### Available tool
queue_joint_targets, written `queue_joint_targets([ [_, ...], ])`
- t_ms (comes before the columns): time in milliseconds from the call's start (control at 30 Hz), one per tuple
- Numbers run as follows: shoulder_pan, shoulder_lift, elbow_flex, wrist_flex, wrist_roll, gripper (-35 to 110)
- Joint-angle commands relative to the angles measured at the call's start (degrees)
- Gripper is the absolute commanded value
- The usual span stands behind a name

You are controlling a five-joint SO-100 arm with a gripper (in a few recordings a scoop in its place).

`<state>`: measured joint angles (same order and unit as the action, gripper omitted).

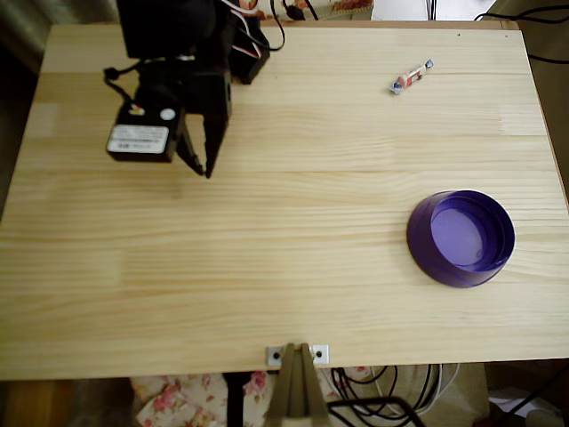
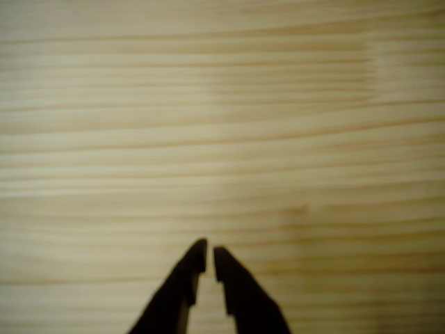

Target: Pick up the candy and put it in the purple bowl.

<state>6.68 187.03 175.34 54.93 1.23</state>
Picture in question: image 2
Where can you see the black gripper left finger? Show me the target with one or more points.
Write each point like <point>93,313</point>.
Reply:
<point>180,292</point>

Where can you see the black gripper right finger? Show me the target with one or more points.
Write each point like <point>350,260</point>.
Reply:
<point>247,299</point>

